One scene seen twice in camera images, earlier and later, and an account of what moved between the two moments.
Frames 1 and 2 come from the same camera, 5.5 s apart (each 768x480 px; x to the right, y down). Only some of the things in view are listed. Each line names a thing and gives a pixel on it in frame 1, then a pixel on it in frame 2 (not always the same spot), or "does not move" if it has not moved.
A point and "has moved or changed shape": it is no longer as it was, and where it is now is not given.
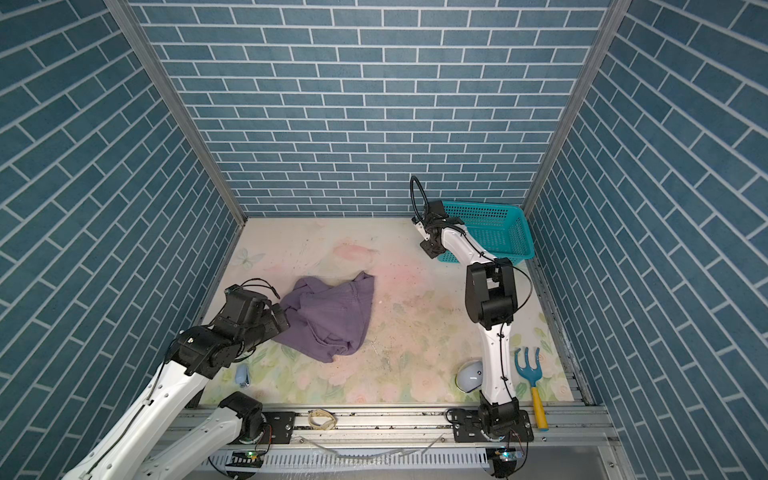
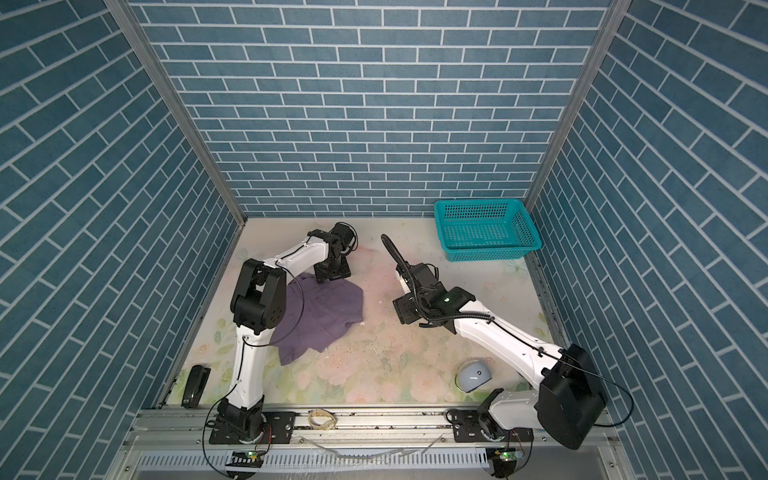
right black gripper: (425, 246) to (402, 309)
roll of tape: (330, 425) does not move
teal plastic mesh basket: (502, 229) has moved or changed shape
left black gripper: (274, 326) to (346, 271)
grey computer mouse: (470, 375) does not move
